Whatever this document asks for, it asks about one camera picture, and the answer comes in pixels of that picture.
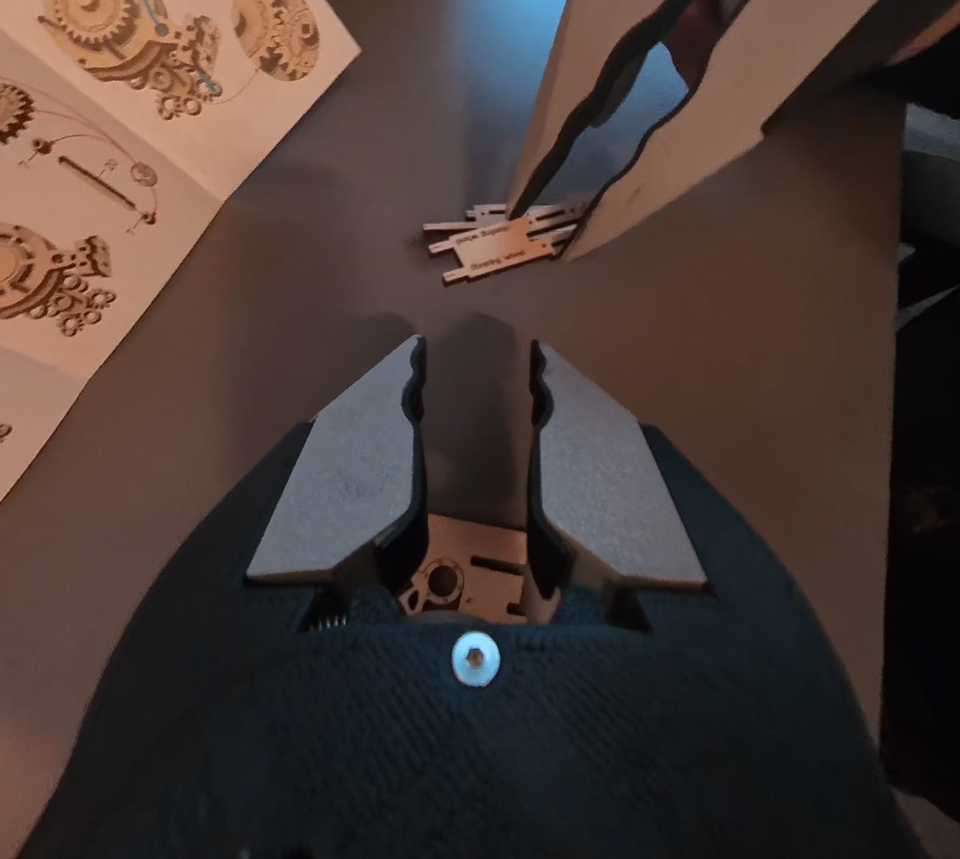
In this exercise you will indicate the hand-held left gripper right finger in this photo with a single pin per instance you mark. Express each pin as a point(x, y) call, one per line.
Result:
point(607, 491)

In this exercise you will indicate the person's right hand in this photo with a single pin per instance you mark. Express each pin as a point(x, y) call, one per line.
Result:
point(930, 41)

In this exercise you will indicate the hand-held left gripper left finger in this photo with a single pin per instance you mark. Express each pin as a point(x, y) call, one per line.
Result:
point(352, 484)

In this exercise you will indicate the laser-cut wooden parts sheet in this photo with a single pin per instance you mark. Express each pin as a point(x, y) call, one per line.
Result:
point(480, 574)

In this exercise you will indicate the wooden part with long pin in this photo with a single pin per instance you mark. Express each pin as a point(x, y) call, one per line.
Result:
point(450, 227)

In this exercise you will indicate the wooden part with printed text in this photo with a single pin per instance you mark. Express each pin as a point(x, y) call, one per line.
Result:
point(495, 251)

